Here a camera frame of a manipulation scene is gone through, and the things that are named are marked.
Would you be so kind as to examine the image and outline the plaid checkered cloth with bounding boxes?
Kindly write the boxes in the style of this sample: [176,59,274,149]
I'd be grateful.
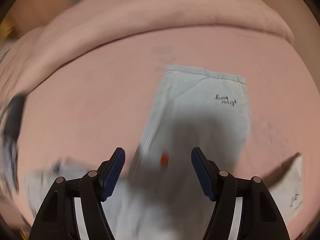
[0,104,21,198]

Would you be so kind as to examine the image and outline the dark grey garment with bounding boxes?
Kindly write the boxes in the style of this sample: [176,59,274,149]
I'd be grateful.
[2,93,28,156]

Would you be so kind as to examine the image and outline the light blue denim pants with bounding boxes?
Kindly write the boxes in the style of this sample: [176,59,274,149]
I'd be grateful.
[23,64,304,240]

